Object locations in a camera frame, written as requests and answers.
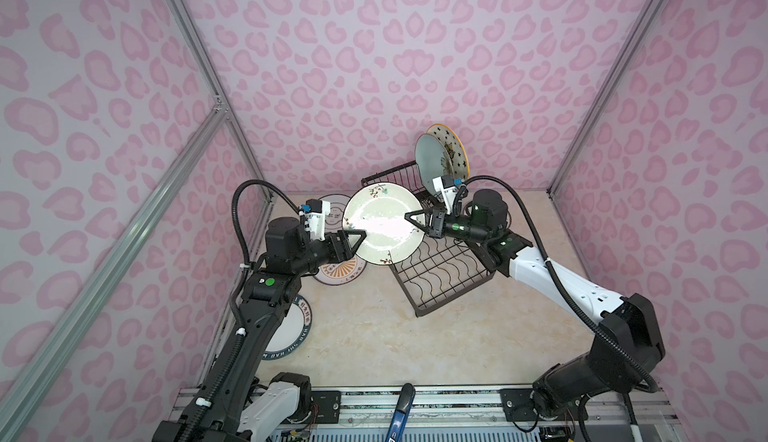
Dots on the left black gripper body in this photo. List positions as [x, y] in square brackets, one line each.
[333, 255]

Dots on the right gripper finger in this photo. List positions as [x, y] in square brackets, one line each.
[420, 225]
[416, 215]

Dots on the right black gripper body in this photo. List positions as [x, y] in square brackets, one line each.
[439, 232]

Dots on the orange sunburst plate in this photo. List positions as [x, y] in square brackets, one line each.
[341, 273]

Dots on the cream floral plate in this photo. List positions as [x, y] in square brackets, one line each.
[379, 210]

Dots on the light green flower plate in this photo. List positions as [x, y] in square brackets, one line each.
[433, 161]

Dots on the star pattern cartoon plate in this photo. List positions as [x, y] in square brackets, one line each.
[457, 158]

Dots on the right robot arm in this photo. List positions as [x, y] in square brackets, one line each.
[627, 343]

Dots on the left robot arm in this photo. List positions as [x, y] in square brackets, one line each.
[221, 409]

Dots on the white plate dark green rim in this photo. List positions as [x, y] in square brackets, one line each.
[292, 332]

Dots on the black wire dish rack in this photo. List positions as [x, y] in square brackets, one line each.
[440, 270]

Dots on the blue handled tool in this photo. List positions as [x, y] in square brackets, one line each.
[401, 413]

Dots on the aluminium mounting rail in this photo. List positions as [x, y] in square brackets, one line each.
[473, 413]

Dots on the aluminium frame bars left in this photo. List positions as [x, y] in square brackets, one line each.
[103, 104]

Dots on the aluminium frame bar right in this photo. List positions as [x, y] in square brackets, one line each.
[647, 16]

